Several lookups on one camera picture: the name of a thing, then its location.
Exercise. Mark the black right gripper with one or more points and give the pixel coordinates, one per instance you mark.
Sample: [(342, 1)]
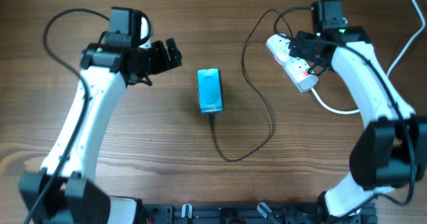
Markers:
[(301, 48)]

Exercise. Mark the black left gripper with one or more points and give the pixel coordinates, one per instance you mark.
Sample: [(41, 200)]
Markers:
[(163, 62)]

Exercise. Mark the blue Galaxy smartphone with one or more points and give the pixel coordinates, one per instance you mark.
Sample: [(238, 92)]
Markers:
[(209, 87)]

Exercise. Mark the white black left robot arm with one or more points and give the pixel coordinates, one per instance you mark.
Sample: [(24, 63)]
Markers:
[(64, 189)]

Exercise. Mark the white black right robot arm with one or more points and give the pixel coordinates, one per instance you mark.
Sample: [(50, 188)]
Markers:
[(390, 155)]

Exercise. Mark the white charger adapter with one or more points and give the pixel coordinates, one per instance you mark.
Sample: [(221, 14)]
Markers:
[(282, 55)]

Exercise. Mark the white power strip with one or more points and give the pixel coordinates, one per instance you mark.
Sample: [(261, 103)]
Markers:
[(297, 70)]

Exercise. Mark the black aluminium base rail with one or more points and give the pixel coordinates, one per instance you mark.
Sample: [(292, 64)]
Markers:
[(297, 213)]

